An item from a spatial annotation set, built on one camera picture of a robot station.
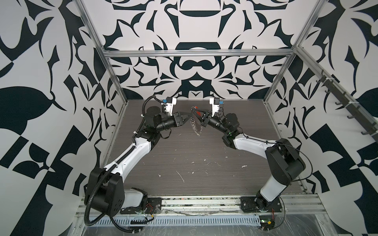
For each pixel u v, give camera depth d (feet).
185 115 2.34
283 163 1.52
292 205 2.49
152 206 2.43
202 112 2.38
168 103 2.25
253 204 2.43
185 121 2.29
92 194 1.36
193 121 2.44
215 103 2.28
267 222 2.33
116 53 3.03
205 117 2.32
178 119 2.18
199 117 2.44
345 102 1.96
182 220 2.34
